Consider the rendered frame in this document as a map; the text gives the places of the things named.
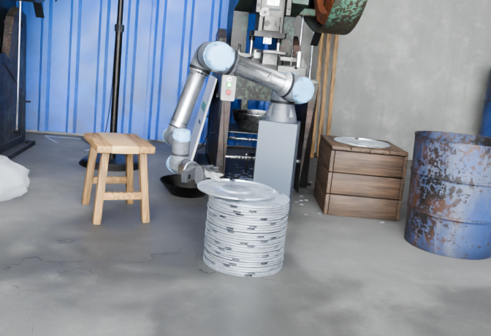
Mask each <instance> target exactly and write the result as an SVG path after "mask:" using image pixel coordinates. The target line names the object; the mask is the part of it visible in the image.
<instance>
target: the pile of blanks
mask: <svg viewBox="0 0 491 336"><path fill-rule="evenodd" d="M208 197H209V199H208V203H207V206H208V212H207V220H206V227H205V244H204V252H203V259H204V263H206V265H207V266H209V267H210V268H212V269H214V270H216V271H218V272H222V273H225V274H228V275H234V276H240V277H247V276H249V277H263V276H268V275H273V274H275V273H277V272H279V271H280V270H281V268H282V266H283V253H284V246H285V236H286V228H287V220H288V215H289V213H288V212H289V204H287V205H285V206H283V207H276V208H249V207H238V206H234V205H228V204H225V203H223V202H219V201H217V200H215V199H213V198H211V197H210V195H209V194H208Z"/></svg>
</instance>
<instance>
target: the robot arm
mask: <svg viewBox="0 0 491 336"><path fill-rule="evenodd" d="M189 69H190V72H189V75H188V77H187V79H186V83H185V85H184V87H183V90H182V92H181V95H180V98H179V100H178V103H177V105H176V108H175V111H174V113H173V115H172V118H171V121H170V124H169V126H168V128H167V129H165V130H164V132H163V134H162V137H163V140H164V141H165V142H166V143H167V144H168V145H170V146H171V147H172V155H171V156H170V157H169V158H168V159H167V163H166V165H167V168H168V170H169V171H171V172H173V173H175V174H178V175H181V182H182V183H187V182H189V181H190V180H194V179H195V182H196V184H198V183H199V182H201V181H203V180H211V179H214V180H215V181H216V182H221V179H220V178H219V177H220V176H222V175H224V174H222V173H218V169H215V168H219V167H216V166H214V165H199V164H198V163H197V162H195V161H192V160H189V151H190V141H191V131H190V130H188V129H186V127H187V124H188V122H189V119H190V117H191V114H192V111H193V109H194V106H195V104H196V102H197V99H198V96H199V93H200V91H201V89H202V86H203V83H204V81H205V78H206V77H207V76H209V75H210V72H211V70H215V71H217V72H220V73H222V74H225V75H230V74H234V75H237V76H239V77H242V78H245V79H247V80H250V81H252V82H255V83H258V84H260V85H263V86H265V87H267V88H270V89H272V92H271V100H270V106H269V108H268V110H267V113H266V115H265V120H267V121H274V122H280V123H296V122H297V116H296V112H295V108H294V103H295V102H296V103H299V104H302V103H306V102H308V101H310V100H311V98H312V97H313V94H314V85H313V82H312V81H311V80H310V79H308V78H307V77H301V76H299V75H297V73H293V72H279V71H278V70H275V69H272V68H270V67H268V66H265V65H263V64H261V63H258V62H256V61H253V60H251V59H249V58H246V57H244V56H241V55H239V53H238V50H236V49H234V48H232V47H230V46H229V45H228V44H226V43H224V42H203V43H202V44H201V45H200V46H199V47H198V48H197V49H196V51H195V53H194V55H193V58H192V60H191V63H190V65H189Z"/></svg>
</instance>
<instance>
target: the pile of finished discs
mask: <svg viewBox="0 0 491 336"><path fill-rule="evenodd" d="M334 140H335V141H336V142H340V143H343V144H347V145H354V146H359V147H366V148H367V147H369V148H389V147H390V145H389V144H388V143H385V142H381V141H377V140H369V139H363V138H359V139H357V140H356V139H355V138H354V137H336V138H335V139H334Z"/></svg>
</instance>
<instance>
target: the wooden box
mask: <svg viewBox="0 0 491 336"><path fill-rule="evenodd" d="M336 137H339V136H331V135H323V134H321V139H320V143H319V155H318V161H317V168H316V179H315V186H314V193H313V195H314V197H315V198H316V201H317V202H318V204H319V207H320V208H321V211H322V212H323V214H325V215H339V216H347V217H355V218H371V219H379V220H388V221H399V218H400V209H401V204H402V201H401V200H402V198H403V189H404V183H405V179H404V178H406V169H407V163H408V157H407V156H408V152H406V151H404V150H403V149H401V148H399V147H398V146H396V145H393V144H392V143H391V142H389V141H385V140H377V141H381V142H385V143H388V144H389V145H390V147H389V148H369V147H367V148H366V147H359V146H354V145H347V144H343V143H340V142H336V141H335V140H334V139H335V138H336Z"/></svg>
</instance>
